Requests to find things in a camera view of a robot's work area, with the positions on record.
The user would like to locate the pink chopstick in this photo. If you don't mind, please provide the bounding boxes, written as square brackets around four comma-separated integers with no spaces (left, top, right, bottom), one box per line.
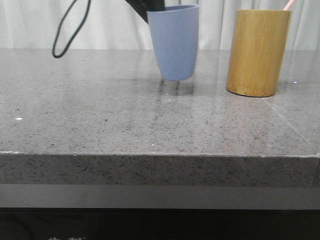
[283,0,296,11]

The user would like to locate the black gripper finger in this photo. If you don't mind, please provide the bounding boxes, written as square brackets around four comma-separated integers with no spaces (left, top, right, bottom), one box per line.
[125,0,166,24]

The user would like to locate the bamboo cylinder holder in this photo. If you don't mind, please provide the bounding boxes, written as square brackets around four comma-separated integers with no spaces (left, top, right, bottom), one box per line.
[226,9,292,97]

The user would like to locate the blue cup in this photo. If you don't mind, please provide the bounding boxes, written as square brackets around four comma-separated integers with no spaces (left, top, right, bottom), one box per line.
[147,4,200,81]

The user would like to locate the black cable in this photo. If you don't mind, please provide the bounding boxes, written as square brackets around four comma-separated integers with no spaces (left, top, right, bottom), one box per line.
[51,0,92,59]

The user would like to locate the grey curtain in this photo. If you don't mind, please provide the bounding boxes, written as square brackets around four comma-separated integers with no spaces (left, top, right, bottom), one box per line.
[0,0,320,52]

